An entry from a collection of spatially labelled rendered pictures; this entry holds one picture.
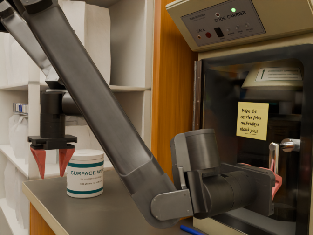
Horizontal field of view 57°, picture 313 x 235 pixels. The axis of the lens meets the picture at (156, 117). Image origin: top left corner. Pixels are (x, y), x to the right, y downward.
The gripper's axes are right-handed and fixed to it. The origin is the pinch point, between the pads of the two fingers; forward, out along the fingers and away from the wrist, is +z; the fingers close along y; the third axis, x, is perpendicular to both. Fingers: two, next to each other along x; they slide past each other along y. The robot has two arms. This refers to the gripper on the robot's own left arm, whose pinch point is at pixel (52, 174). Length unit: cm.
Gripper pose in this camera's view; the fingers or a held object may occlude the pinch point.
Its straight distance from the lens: 76.0
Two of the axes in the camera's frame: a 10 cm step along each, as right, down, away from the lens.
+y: 8.2, 0.0, 5.8
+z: -0.4, 10.0, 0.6
